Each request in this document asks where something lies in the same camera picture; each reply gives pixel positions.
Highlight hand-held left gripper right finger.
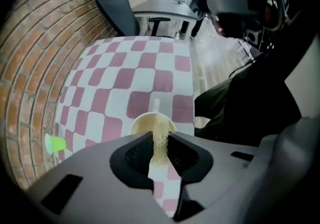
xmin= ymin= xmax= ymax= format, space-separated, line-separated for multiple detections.
xmin=167 ymin=117 xmax=320 ymax=224

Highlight green plastic cup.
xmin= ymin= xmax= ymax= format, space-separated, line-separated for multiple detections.
xmin=44 ymin=133 xmax=67 ymax=155

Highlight yellow sponge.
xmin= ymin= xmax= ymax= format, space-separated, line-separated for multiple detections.
xmin=147 ymin=115 xmax=171 ymax=180

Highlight person's dark trousers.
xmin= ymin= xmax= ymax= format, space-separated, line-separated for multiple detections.
xmin=194 ymin=66 xmax=302 ymax=147

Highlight pink white checkered tablecloth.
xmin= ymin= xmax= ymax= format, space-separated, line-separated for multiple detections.
xmin=53 ymin=36 xmax=196 ymax=219

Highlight white mug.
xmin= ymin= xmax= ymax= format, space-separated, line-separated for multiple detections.
xmin=127 ymin=98 xmax=177 ymax=136

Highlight dark desk with white frame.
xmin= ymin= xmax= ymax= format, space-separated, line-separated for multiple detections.
xmin=131 ymin=0 xmax=204 ymax=36

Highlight black high-back office chair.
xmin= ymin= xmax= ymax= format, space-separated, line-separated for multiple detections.
xmin=93 ymin=0 xmax=176 ymax=39

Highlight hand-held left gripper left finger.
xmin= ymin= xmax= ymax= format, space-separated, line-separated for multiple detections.
xmin=24 ymin=131 xmax=176 ymax=224

